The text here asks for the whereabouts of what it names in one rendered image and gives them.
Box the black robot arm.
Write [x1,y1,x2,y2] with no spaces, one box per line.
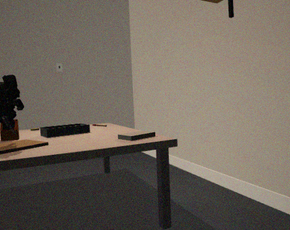
[0,75,20,129]

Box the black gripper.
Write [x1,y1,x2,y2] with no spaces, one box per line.
[0,93,24,117]

